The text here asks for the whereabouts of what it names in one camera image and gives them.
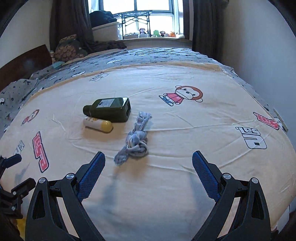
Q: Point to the black folding rack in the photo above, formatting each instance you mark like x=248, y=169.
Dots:
x=130, y=17

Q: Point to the dark wooden headboard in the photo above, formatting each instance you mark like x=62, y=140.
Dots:
x=24, y=65

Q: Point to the white storage box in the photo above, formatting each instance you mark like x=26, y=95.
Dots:
x=108, y=32

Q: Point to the small yellow lotion bottle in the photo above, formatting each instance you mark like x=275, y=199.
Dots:
x=104, y=126

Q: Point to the beige cartoon print blanket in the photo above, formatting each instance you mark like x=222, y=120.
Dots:
x=149, y=189

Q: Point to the yellow fluffy blanket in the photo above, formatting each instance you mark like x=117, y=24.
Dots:
x=21, y=225

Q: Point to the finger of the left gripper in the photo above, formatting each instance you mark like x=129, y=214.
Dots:
x=23, y=189
x=8, y=162

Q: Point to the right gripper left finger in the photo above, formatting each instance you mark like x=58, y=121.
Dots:
x=44, y=219

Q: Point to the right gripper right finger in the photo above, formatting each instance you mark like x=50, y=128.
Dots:
x=251, y=220

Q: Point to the left dark curtain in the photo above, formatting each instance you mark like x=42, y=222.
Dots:
x=72, y=17

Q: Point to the grey patterned duvet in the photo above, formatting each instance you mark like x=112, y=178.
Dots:
x=15, y=93

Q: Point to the large dark green bottle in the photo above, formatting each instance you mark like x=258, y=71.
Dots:
x=115, y=109

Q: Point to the right dark curtain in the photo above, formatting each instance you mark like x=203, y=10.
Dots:
x=204, y=26

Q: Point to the dark curtain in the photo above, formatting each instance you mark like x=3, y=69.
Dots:
x=204, y=26
x=72, y=17

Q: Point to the brown patterned pillow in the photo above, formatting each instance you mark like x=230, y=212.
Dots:
x=69, y=48

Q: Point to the window sill toys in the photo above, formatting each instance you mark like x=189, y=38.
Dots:
x=143, y=33

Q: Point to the dark blue folded clothes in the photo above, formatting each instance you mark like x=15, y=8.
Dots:
x=99, y=18

